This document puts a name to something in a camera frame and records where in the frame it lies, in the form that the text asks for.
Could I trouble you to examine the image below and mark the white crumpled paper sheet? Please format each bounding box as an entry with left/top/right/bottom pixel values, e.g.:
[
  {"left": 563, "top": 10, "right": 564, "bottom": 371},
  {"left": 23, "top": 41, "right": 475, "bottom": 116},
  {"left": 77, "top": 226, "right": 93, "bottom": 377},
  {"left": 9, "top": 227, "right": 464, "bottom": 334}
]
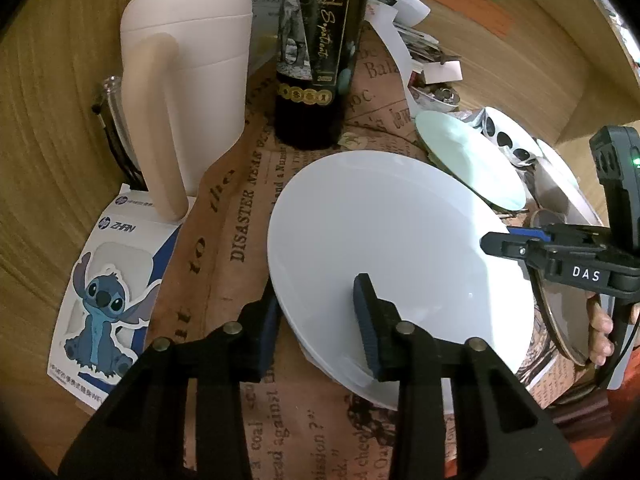
[{"left": 364, "top": 0, "right": 436, "bottom": 118}]

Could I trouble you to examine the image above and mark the small bowl of coins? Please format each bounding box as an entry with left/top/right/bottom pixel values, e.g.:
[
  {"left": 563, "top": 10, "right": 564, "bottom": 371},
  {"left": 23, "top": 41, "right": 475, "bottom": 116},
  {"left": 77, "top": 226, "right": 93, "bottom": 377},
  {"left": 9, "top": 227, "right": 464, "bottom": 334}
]
[{"left": 409, "top": 73, "right": 460, "bottom": 113}]

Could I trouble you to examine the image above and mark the pink bowl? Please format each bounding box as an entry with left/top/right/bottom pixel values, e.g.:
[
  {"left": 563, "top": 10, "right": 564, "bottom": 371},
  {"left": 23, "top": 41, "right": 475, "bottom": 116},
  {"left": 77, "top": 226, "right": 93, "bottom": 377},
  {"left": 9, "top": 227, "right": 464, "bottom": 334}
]
[{"left": 534, "top": 139, "right": 603, "bottom": 226}]

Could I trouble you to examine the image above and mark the Stitch cartoon sticker card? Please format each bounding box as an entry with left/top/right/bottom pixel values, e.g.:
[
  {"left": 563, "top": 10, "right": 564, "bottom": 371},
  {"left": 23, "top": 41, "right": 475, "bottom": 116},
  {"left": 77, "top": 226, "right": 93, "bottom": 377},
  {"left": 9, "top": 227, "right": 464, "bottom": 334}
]
[{"left": 47, "top": 184, "right": 181, "bottom": 410}]

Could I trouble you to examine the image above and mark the cream mug with handle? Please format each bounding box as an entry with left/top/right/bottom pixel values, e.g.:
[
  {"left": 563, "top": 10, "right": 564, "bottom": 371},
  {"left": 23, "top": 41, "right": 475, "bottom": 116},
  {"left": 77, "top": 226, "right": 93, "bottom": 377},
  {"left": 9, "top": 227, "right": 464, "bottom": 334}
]
[{"left": 120, "top": 0, "right": 253, "bottom": 221}]

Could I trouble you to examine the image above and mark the white receipt paper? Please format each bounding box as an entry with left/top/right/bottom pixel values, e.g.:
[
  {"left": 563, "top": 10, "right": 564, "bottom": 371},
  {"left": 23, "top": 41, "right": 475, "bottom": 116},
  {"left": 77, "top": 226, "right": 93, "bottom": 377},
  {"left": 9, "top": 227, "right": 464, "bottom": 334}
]
[{"left": 247, "top": 0, "right": 281, "bottom": 76}]

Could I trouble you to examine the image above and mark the mint green plate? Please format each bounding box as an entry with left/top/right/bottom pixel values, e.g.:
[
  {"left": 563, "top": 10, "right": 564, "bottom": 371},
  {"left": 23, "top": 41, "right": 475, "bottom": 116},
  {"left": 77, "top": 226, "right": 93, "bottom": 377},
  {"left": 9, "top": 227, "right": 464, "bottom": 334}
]
[{"left": 414, "top": 110, "right": 526, "bottom": 211}]

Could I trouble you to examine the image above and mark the dark wine bottle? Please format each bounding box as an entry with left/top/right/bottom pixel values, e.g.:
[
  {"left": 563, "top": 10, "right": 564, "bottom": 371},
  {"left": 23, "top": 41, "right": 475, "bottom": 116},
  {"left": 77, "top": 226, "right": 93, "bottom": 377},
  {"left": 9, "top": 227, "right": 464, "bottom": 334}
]
[{"left": 274, "top": 0, "right": 367, "bottom": 151}]

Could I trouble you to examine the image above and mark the large white plate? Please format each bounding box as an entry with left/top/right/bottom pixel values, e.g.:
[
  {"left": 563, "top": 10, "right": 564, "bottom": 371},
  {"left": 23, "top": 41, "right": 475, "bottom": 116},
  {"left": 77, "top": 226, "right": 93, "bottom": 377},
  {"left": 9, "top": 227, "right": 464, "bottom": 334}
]
[{"left": 267, "top": 151, "right": 535, "bottom": 408}]

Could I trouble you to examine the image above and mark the small white box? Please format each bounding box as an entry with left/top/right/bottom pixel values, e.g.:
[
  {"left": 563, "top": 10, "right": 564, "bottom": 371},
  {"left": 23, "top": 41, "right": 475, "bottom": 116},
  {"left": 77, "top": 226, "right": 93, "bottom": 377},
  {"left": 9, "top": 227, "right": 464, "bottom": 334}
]
[{"left": 423, "top": 60, "right": 463, "bottom": 84}]

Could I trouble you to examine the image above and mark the vintage newspaper print mat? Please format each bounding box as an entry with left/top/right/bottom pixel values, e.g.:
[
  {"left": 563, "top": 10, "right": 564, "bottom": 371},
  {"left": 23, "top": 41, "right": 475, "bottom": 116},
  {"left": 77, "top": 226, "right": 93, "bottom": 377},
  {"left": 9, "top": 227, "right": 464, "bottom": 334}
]
[{"left": 144, "top": 24, "right": 609, "bottom": 480}]

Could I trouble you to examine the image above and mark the stack of papers and magazines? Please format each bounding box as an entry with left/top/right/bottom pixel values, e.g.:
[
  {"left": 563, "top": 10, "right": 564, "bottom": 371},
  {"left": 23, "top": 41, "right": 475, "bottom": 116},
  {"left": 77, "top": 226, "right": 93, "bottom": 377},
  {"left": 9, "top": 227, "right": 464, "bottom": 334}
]
[{"left": 369, "top": 0, "right": 464, "bottom": 68}]

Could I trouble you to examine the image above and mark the dark brown plate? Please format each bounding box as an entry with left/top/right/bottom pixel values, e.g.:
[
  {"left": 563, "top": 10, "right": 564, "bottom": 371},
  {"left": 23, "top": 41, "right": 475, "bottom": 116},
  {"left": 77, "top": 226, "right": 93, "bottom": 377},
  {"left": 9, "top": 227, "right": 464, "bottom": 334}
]
[{"left": 528, "top": 270, "right": 610, "bottom": 367}]

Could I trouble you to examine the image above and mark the orange sticky note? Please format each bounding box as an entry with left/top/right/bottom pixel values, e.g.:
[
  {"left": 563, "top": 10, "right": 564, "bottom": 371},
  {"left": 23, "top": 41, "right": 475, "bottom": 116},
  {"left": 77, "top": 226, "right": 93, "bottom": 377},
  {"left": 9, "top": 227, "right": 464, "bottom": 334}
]
[{"left": 434, "top": 0, "right": 514, "bottom": 39}]

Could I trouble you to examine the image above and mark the white black-dotted bowl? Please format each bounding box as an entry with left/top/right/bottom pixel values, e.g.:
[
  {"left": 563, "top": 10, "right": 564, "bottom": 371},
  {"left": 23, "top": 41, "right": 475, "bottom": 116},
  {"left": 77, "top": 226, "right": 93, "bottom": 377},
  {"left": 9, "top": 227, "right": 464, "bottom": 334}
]
[{"left": 468, "top": 106, "right": 544, "bottom": 168}]

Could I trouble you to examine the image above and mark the person's right hand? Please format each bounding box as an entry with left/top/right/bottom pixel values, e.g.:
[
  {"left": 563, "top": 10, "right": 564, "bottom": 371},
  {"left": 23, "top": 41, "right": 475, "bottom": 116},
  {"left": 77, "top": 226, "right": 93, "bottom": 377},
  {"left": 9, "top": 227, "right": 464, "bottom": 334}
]
[{"left": 586, "top": 292, "right": 615, "bottom": 367}]

